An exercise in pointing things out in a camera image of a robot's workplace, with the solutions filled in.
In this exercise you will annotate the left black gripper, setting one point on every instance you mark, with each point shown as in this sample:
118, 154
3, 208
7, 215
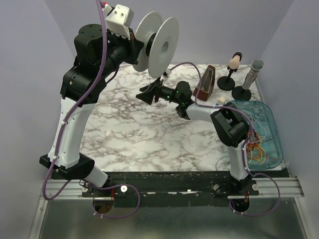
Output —
135, 47

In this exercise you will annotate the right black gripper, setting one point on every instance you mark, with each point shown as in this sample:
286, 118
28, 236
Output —
154, 92

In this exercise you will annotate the white perforated cable spool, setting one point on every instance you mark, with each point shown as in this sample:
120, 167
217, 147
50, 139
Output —
164, 46

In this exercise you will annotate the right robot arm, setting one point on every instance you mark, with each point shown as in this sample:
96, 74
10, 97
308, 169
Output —
231, 126

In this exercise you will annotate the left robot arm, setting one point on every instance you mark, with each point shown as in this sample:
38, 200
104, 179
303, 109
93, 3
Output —
99, 53

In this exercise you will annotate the brown wooden metronome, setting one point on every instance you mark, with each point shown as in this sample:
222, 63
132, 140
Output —
206, 87

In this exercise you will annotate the blue and white small box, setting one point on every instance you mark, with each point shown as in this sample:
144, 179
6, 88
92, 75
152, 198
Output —
221, 101

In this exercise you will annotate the pink microphone on stand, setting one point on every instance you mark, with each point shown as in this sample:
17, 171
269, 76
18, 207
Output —
226, 83

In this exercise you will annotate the silver microphone on stand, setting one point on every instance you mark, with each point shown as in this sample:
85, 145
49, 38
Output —
242, 93

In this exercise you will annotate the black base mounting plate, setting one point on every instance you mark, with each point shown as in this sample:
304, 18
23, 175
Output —
173, 189

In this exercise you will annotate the teal transparent plastic basin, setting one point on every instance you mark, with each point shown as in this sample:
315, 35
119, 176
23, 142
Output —
264, 150

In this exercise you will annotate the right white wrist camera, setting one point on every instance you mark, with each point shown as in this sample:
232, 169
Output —
166, 73

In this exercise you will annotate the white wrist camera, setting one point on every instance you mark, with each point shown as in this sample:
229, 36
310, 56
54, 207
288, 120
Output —
118, 19
166, 73

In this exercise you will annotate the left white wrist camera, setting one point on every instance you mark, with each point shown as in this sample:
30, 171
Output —
118, 19

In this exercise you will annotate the aluminium rail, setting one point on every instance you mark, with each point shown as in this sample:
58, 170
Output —
263, 188

